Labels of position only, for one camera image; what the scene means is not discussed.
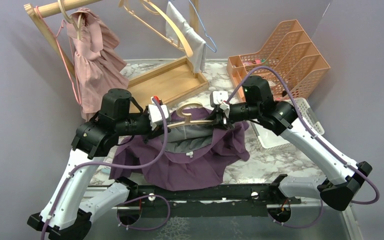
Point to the small white blue box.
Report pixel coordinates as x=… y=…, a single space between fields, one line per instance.
x=105 y=171

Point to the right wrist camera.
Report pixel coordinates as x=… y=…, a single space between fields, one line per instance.
x=218 y=99

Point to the blue wire hanger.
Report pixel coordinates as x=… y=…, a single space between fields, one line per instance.
x=196 y=23

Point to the purple garment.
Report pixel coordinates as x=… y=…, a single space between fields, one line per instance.
x=195 y=156

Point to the orange plastic desk organizer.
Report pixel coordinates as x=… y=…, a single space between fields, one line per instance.
x=291 y=53

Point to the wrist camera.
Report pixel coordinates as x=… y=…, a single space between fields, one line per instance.
x=218 y=99
x=157 y=111

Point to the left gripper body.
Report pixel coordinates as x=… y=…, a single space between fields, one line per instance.
x=150 y=132

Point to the pink skirt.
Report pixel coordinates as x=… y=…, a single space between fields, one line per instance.
x=96 y=64

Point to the white skirt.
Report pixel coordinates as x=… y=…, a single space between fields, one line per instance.
x=196 y=42

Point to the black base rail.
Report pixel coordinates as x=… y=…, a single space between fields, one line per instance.
x=225 y=200

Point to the wooden clothes rack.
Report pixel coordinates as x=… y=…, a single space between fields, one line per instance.
x=173 y=82

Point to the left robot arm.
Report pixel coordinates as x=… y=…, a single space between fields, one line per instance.
x=67 y=216

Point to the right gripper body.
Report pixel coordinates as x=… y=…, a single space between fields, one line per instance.
x=223 y=118

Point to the pink wire hanger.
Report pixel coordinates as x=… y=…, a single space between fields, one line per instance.
x=67 y=63

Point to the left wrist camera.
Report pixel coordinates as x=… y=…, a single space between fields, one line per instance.
x=157 y=111

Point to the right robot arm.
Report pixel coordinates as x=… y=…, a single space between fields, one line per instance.
x=344 y=176

